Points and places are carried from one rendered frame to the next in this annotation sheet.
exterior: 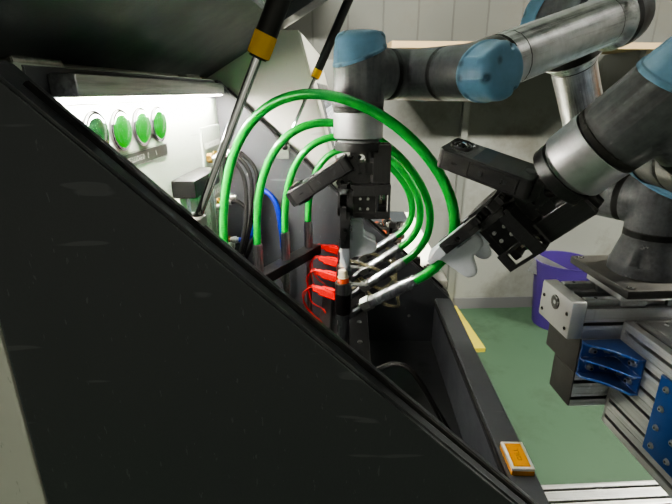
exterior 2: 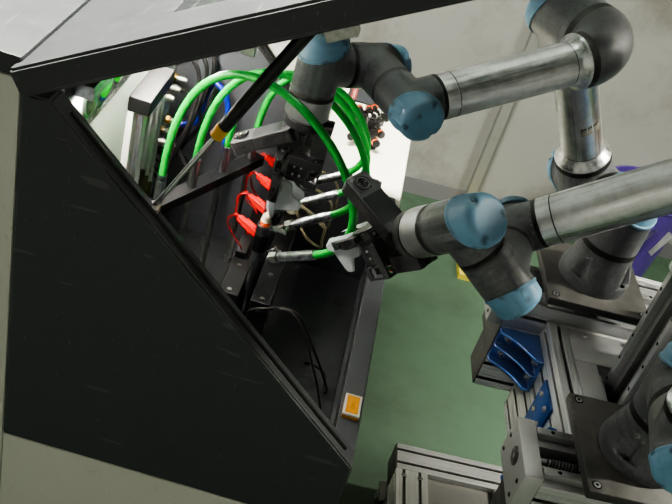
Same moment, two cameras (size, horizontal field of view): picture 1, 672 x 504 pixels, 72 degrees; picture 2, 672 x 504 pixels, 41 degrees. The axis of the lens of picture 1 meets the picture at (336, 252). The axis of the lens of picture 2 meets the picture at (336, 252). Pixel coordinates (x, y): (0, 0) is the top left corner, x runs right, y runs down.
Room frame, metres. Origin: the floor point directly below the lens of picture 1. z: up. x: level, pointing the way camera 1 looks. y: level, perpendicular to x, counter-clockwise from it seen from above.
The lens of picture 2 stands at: (-0.62, -0.07, 2.06)
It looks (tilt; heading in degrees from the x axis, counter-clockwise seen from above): 35 degrees down; 357
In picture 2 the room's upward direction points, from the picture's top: 18 degrees clockwise
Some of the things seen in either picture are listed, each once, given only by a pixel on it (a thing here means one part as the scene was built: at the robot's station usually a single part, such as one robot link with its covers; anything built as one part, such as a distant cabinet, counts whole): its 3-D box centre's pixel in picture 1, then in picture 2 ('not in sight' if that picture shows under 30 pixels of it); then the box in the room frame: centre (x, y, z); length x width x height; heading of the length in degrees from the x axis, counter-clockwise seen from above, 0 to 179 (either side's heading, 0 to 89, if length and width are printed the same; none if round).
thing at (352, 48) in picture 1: (361, 72); (321, 62); (0.73, -0.04, 1.45); 0.09 x 0.08 x 0.11; 122
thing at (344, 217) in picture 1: (345, 220); (277, 178); (0.71, -0.01, 1.23); 0.05 x 0.02 x 0.09; 178
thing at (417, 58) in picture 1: (419, 74); (378, 70); (0.77, -0.13, 1.45); 0.11 x 0.11 x 0.08; 32
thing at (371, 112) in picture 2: (390, 226); (371, 122); (1.46, -0.18, 1.01); 0.23 x 0.11 x 0.06; 178
